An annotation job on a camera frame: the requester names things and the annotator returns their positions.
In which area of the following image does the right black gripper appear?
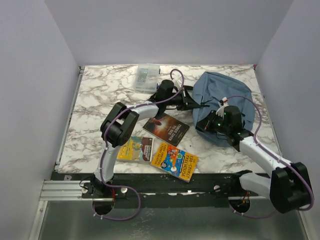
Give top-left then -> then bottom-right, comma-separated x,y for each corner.
195,110 -> 230,135

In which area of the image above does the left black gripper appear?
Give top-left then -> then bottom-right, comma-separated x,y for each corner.
164,87 -> 200,111

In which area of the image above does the blue student backpack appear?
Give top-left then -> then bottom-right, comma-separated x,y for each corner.
187,71 -> 256,151

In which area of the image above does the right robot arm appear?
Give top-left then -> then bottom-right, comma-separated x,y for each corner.
196,104 -> 315,214

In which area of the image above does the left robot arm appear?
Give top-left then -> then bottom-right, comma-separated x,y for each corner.
90,79 -> 207,198

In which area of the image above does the dark Three Days book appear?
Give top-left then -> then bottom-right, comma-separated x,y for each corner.
143,113 -> 190,147

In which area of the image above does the clear plastic storage box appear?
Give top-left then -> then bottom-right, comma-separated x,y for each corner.
133,64 -> 160,94

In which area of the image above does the yellow Treehouse book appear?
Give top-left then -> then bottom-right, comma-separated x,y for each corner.
150,142 -> 199,183

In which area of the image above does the yellow blue paperback book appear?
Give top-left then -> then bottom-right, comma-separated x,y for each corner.
117,136 -> 154,164

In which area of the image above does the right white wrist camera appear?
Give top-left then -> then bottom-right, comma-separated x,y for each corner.
216,97 -> 229,118

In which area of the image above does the aluminium frame rail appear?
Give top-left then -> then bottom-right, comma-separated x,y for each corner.
38,177 -> 306,201

